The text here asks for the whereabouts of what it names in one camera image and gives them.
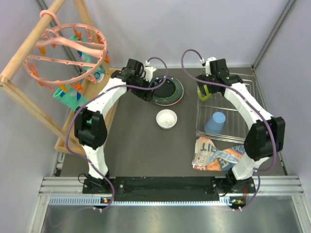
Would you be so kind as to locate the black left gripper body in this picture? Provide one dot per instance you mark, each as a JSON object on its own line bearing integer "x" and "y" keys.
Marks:
{"x": 143, "y": 93}

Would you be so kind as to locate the printed dish towel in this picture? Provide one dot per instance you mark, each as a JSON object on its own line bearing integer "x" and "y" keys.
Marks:
{"x": 208, "y": 158}

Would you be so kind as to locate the wooden drying stand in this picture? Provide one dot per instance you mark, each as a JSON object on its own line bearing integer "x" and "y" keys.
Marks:
{"x": 21, "y": 27}

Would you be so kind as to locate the aluminium frame rail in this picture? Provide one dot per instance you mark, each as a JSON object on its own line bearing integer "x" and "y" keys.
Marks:
{"x": 67, "y": 190}

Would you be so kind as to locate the white bowl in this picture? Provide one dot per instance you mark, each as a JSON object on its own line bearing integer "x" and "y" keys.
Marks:
{"x": 166, "y": 119}

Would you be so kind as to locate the wire dish rack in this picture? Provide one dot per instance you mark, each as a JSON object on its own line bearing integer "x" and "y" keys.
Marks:
{"x": 235, "y": 128}

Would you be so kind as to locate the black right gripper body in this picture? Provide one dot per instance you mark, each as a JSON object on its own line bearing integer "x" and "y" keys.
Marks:
{"x": 210, "y": 77}

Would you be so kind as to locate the lime green bowl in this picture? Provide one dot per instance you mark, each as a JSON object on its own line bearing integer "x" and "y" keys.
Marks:
{"x": 198, "y": 88}

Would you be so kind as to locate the wooden tray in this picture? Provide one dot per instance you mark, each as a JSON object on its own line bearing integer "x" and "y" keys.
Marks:
{"x": 90, "y": 90}

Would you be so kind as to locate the light blue cup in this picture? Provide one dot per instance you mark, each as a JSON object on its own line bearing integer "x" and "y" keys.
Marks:
{"x": 215, "y": 123}

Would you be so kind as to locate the dark blue speckled plate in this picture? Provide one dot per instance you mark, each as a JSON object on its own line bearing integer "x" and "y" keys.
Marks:
{"x": 178, "y": 84}

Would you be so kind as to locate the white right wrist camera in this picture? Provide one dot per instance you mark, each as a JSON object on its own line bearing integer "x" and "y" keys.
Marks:
{"x": 206, "y": 64}

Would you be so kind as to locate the pink round clip hanger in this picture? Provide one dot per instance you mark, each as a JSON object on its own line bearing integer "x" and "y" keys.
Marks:
{"x": 59, "y": 44}

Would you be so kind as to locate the teal patterned sock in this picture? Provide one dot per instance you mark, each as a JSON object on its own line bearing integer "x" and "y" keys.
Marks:
{"x": 98, "y": 75}
{"x": 72, "y": 98}

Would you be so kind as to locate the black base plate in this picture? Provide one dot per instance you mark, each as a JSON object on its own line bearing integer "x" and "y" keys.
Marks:
{"x": 165, "y": 189}

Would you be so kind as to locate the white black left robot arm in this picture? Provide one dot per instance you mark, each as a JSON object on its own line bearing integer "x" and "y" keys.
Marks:
{"x": 90, "y": 127}

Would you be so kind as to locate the red teal floral plate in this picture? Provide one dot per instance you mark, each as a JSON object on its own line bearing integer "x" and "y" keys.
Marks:
{"x": 168, "y": 101}

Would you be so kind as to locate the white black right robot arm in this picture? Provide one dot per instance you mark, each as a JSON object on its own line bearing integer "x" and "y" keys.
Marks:
{"x": 266, "y": 132}

